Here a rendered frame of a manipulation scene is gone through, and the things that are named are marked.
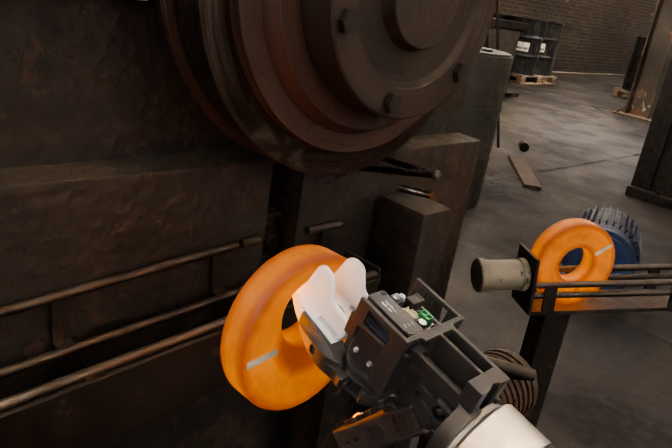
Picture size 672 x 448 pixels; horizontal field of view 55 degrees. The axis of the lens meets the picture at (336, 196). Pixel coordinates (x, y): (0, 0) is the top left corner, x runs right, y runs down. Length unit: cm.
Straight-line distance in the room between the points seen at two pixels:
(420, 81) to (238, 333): 37
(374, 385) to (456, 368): 6
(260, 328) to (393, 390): 13
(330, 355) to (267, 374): 9
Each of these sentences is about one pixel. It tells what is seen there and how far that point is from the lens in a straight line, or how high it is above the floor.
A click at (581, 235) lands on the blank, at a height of 76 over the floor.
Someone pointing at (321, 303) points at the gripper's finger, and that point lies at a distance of 55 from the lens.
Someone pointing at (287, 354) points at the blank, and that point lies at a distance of 60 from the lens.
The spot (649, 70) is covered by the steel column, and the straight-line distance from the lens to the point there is 966.
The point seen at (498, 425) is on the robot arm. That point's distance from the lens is 48.
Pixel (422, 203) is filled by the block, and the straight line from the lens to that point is 104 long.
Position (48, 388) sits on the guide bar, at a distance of 73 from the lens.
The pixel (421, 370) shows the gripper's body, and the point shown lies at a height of 85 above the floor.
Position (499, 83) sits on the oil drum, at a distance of 361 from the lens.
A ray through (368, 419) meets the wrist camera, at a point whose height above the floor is 78.
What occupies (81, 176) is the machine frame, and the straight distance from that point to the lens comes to 75.
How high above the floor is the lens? 111
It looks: 18 degrees down
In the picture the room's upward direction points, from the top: 9 degrees clockwise
